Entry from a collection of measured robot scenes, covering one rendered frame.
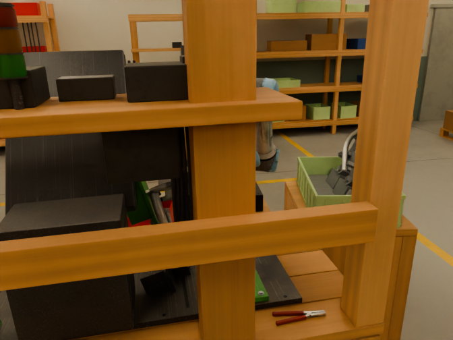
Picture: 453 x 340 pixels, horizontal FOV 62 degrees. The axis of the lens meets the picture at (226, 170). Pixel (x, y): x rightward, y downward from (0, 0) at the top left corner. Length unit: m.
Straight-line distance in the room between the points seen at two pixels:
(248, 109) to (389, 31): 0.36
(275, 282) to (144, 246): 0.60
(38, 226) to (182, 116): 0.48
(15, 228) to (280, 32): 6.41
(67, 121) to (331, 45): 6.30
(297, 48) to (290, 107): 5.85
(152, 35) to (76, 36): 1.20
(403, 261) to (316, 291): 0.85
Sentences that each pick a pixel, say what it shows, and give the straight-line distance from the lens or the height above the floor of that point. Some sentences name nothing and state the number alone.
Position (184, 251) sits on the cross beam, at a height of 1.22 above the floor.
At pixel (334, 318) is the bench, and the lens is 1.24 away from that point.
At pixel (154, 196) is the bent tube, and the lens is 1.23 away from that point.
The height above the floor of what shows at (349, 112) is 0.35.
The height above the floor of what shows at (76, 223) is 1.24.
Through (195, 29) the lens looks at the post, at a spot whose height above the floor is 1.68.
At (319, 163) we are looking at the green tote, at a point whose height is 0.92.
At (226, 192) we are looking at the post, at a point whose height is 1.33.
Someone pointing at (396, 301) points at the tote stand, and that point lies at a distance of 2.23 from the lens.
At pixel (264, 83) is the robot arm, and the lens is 1.52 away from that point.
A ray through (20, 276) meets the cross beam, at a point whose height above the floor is 1.21.
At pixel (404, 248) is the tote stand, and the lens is 2.07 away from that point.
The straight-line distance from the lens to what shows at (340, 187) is 2.13.
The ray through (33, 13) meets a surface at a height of 2.05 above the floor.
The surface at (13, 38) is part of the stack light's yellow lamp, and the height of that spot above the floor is 1.67.
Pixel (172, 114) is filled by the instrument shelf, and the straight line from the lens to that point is 0.76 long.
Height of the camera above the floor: 1.67
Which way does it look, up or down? 19 degrees down
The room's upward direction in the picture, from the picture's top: 1 degrees counter-clockwise
